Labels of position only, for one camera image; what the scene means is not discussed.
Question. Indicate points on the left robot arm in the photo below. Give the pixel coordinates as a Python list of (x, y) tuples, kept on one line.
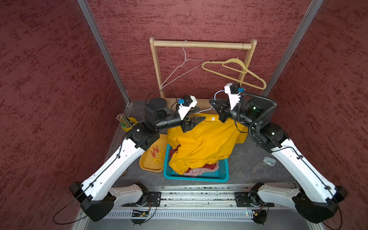
[(96, 194)]

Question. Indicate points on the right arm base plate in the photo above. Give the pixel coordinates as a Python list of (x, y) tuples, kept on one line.
[(243, 200)]

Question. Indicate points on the small grey device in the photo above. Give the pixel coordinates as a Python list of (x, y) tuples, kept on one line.
[(269, 161)]

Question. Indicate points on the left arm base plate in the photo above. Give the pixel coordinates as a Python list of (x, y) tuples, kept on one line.
[(152, 198)]

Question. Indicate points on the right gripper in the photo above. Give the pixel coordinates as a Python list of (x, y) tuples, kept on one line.
[(224, 106)]

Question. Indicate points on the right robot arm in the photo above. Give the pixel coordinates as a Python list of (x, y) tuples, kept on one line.
[(317, 199)]

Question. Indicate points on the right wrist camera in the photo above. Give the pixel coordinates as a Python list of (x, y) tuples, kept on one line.
[(233, 90)]

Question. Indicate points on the teal plastic basket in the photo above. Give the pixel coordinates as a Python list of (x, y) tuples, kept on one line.
[(220, 176)]

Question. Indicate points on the cream plastic hanger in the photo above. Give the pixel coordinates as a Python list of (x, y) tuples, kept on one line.
[(235, 70)]

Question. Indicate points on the dark red t-shirt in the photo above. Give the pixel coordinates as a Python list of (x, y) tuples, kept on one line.
[(215, 167)]

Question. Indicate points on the yellow t-shirt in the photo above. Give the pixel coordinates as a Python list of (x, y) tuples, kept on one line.
[(207, 143)]

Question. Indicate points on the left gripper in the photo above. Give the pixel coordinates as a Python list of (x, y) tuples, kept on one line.
[(193, 120)]

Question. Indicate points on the aluminium mounting rail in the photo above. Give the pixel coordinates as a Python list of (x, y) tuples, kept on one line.
[(182, 206)]

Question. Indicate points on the yellow pencil cup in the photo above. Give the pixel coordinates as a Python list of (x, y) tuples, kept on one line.
[(132, 122)]

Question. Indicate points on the pink printed t-shirt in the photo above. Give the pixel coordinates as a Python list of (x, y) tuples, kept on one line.
[(197, 172)]

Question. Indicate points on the wooden clothes rack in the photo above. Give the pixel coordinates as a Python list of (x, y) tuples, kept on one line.
[(249, 47)]

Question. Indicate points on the light blue wire hanger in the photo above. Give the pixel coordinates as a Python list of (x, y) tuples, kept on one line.
[(206, 107)]

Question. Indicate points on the yellow plastic tray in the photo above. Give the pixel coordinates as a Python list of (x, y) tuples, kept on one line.
[(146, 161)]

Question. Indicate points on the pencils bundle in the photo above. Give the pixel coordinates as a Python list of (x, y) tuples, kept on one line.
[(122, 119)]

